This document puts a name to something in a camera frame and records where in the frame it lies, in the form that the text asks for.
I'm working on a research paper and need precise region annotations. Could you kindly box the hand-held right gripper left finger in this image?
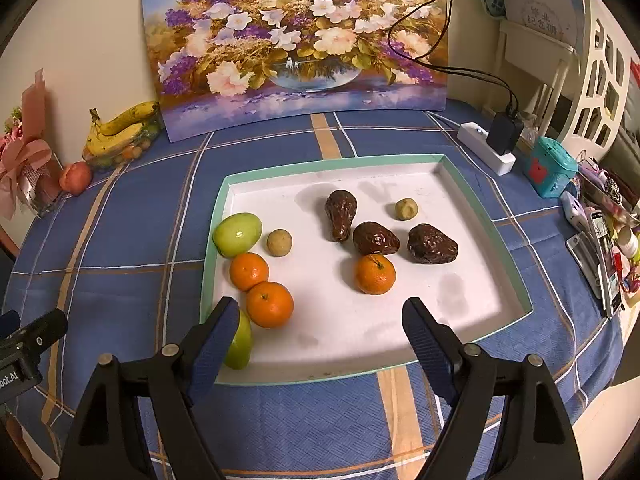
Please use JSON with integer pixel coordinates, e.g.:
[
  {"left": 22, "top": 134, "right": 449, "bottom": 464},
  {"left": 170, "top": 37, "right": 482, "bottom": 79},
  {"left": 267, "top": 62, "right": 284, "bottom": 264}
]
[{"left": 60, "top": 296, "right": 241, "bottom": 480}]

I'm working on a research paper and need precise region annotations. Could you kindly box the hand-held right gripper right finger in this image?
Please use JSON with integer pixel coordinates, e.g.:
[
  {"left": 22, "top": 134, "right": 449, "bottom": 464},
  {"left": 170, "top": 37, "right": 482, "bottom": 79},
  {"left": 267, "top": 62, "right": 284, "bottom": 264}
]
[{"left": 401, "top": 296, "right": 585, "bottom": 480}]

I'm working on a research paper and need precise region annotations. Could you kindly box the green jujube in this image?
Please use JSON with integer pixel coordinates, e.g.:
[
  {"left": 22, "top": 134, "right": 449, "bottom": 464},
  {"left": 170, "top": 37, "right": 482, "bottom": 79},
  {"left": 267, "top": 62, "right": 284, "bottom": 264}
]
[
  {"left": 222, "top": 307, "right": 254, "bottom": 371},
  {"left": 212, "top": 212, "right": 263, "bottom": 259}
]

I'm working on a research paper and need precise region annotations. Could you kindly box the orange tangerine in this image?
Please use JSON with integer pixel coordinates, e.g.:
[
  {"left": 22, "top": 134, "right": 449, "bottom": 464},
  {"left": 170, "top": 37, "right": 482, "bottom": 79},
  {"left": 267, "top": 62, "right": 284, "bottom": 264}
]
[
  {"left": 354, "top": 254, "right": 397, "bottom": 296},
  {"left": 229, "top": 252, "right": 270, "bottom": 292},
  {"left": 245, "top": 281, "right": 295, "bottom": 329}
]

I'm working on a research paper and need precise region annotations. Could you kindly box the brown wrinkled date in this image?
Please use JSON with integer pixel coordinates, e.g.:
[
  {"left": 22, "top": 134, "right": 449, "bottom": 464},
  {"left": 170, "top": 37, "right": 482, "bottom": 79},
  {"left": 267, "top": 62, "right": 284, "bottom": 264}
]
[
  {"left": 406, "top": 223, "right": 459, "bottom": 265},
  {"left": 325, "top": 189, "right": 359, "bottom": 242},
  {"left": 352, "top": 221, "right": 401, "bottom": 257}
]

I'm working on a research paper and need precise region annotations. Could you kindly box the white tray with teal rim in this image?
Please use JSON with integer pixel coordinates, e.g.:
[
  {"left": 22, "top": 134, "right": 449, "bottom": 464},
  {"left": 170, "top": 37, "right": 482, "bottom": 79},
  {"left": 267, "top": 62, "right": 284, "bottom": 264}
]
[{"left": 200, "top": 153, "right": 533, "bottom": 386}]

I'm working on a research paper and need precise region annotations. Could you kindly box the person's left hand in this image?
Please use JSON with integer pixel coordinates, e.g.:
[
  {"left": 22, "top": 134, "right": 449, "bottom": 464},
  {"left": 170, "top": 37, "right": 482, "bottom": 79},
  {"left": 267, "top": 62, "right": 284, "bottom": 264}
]
[{"left": 0, "top": 407, "right": 45, "bottom": 480}]

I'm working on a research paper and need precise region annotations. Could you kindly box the blue plaid tablecloth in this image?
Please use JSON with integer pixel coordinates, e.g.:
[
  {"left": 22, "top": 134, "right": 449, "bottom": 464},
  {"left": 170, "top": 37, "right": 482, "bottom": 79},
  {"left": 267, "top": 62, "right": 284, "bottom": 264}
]
[{"left": 0, "top": 97, "right": 626, "bottom": 480}]

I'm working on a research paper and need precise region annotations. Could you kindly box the red peach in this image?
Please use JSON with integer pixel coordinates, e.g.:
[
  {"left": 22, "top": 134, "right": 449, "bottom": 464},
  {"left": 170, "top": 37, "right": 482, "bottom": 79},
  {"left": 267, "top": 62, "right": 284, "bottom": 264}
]
[{"left": 59, "top": 161, "right": 94, "bottom": 196}]

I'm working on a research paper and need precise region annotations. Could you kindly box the pink wrapped bouquet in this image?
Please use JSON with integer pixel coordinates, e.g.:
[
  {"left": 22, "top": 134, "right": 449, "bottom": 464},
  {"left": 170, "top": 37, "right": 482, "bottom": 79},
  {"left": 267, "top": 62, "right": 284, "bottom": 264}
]
[{"left": 0, "top": 70, "right": 63, "bottom": 221}]

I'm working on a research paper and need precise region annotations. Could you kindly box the silver case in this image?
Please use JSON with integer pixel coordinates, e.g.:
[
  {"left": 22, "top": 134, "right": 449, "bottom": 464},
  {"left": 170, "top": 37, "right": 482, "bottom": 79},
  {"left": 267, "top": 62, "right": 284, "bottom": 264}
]
[{"left": 566, "top": 232, "right": 603, "bottom": 298}]

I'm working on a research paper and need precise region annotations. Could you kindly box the glass fruit bowl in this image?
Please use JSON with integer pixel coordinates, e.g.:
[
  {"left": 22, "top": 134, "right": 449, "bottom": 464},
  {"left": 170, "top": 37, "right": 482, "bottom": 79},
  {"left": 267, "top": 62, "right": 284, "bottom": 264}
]
[{"left": 82, "top": 120, "right": 163, "bottom": 169}]

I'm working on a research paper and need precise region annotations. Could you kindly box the white power strip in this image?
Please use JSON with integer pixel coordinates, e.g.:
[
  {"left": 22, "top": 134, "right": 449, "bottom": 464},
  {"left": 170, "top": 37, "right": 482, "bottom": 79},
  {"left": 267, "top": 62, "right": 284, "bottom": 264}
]
[{"left": 456, "top": 122, "right": 517, "bottom": 177}]

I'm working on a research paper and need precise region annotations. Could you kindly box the teal box with red sticker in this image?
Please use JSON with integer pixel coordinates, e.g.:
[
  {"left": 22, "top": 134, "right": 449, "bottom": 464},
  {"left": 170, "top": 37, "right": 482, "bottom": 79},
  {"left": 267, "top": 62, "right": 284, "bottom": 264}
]
[{"left": 522, "top": 136, "right": 579, "bottom": 198}]

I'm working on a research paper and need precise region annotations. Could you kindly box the yellow banana bunch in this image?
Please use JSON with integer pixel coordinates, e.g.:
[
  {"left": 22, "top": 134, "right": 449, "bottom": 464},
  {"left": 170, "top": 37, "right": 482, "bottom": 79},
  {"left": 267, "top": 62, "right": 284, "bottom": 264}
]
[{"left": 82, "top": 101, "right": 161, "bottom": 158}]

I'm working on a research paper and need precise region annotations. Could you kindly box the black charger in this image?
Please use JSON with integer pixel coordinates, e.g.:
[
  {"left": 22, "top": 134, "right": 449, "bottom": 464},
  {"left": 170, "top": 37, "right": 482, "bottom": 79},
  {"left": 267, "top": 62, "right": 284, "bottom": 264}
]
[{"left": 487, "top": 111, "right": 525, "bottom": 156}]

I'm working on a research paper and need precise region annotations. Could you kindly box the small white bottle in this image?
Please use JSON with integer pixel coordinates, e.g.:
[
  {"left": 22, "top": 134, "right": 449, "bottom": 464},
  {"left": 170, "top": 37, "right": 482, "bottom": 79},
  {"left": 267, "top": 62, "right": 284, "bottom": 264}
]
[{"left": 617, "top": 227, "right": 640, "bottom": 261}]

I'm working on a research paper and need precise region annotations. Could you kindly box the leopard print pouch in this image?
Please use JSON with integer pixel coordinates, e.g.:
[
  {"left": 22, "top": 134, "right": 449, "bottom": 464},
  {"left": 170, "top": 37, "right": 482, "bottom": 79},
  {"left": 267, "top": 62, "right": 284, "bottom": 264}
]
[{"left": 602, "top": 177, "right": 626, "bottom": 206}]

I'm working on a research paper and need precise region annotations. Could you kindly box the flower painting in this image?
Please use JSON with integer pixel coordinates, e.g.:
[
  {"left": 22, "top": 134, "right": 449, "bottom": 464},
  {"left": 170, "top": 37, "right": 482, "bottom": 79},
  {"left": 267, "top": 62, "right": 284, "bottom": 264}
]
[{"left": 140, "top": 0, "right": 447, "bottom": 143}]

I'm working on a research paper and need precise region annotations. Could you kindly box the white lattice chair back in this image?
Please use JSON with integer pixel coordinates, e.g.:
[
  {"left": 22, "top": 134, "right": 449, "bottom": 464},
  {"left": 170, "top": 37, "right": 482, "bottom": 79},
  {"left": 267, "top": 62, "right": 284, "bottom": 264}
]
[{"left": 557, "top": 0, "right": 640, "bottom": 161}]

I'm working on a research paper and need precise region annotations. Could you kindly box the white printed box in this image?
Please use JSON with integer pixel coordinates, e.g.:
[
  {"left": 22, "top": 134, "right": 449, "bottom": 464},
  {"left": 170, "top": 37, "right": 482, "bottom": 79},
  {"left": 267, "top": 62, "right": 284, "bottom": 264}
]
[{"left": 505, "top": 0, "right": 586, "bottom": 48}]

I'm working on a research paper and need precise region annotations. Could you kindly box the white power cord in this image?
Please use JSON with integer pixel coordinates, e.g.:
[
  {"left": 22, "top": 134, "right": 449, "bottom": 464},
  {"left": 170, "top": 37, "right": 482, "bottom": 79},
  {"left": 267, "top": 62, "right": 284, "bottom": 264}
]
[{"left": 425, "top": 111, "right": 461, "bottom": 132}]

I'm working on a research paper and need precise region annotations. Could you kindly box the black cable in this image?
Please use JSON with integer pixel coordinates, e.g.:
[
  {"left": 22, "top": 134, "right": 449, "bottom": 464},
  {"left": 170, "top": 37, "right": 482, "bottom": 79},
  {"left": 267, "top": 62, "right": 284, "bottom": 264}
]
[
  {"left": 387, "top": 0, "right": 516, "bottom": 116},
  {"left": 440, "top": 0, "right": 522, "bottom": 117}
]

